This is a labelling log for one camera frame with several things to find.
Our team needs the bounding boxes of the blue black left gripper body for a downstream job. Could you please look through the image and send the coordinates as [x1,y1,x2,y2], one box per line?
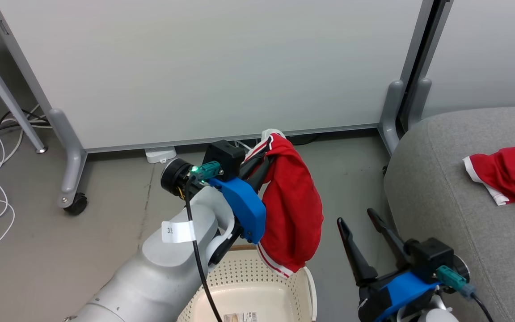
[208,176,267,245]

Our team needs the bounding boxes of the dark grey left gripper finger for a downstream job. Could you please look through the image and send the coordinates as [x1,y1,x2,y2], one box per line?
[249,156,276,193]
[238,152,271,180]

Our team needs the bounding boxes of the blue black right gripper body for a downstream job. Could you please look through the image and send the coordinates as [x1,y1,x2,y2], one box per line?
[358,267,440,322]

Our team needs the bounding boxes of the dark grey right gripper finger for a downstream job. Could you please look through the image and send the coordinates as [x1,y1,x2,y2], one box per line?
[337,217,377,287]
[367,208,413,269]

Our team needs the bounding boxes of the red garment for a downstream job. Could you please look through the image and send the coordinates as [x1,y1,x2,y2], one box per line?
[463,142,515,207]
[245,129,325,279]

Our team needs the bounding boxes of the grey fabric sofa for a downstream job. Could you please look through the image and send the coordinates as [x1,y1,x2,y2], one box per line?
[383,106,515,322]

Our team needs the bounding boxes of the white paper tag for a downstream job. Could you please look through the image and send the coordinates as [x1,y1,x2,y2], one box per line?
[161,220,196,244]

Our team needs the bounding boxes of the cream perforated laundry basket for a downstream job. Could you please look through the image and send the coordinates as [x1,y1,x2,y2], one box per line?
[177,245,318,322]

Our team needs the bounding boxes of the large white partition panel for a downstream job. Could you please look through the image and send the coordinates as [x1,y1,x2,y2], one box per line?
[0,0,435,153]

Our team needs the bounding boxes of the printed label in basket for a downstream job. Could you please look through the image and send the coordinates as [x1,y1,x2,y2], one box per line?
[223,311,258,322]

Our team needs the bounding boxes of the grey foot of narrow panel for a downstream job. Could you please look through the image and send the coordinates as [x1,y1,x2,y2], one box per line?
[407,78,433,131]

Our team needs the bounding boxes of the black caster wheel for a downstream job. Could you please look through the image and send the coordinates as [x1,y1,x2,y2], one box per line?
[63,192,89,216]

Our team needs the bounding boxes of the grey panel foot with caster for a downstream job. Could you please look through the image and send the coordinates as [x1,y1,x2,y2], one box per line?
[46,108,89,209]

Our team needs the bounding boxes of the narrow white partition panel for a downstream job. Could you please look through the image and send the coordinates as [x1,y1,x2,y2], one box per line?
[420,0,515,120]

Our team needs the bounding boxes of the black cable under panel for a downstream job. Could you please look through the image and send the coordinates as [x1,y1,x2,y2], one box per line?
[284,133,321,146]

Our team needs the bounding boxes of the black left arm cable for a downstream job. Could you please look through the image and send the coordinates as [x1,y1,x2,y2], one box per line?
[183,174,224,322]

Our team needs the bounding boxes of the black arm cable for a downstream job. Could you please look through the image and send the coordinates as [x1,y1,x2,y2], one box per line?
[183,174,224,322]
[462,285,494,322]

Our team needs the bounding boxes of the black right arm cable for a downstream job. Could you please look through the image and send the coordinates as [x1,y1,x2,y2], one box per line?
[462,285,494,322]

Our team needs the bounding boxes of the black floor cables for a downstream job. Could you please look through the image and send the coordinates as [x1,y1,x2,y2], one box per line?
[0,106,51,171]

